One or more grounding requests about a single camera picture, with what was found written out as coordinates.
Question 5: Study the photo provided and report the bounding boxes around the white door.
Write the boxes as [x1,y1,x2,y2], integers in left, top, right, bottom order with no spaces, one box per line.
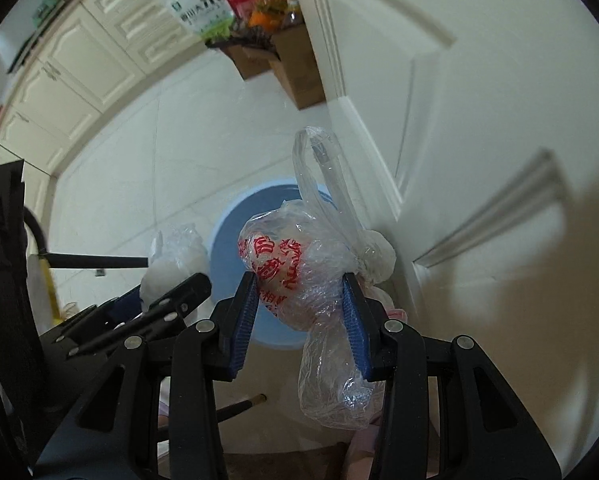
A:
[301,0,599,470]

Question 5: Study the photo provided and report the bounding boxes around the blue trash bin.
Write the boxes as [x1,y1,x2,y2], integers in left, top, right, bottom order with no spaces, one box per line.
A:
[207,178,360,351]

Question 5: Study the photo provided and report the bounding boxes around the rice bag white green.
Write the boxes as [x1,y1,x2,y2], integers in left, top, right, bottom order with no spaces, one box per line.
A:
[165,0,236,41]

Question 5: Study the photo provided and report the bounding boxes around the lower kitchen cabinets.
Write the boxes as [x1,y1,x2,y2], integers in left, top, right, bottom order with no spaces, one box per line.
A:
[0,0,211,201]

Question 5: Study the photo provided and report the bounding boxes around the white plastic bag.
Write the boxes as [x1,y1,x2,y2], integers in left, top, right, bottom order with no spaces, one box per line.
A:
[139,223,210,312]

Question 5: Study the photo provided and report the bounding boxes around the clear plastic bag red print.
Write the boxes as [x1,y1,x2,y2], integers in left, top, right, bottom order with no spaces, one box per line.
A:
[238,127,407,430]

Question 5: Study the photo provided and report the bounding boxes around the cardboard box with groceries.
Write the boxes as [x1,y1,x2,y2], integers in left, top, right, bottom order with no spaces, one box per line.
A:
[205,0,325,110]

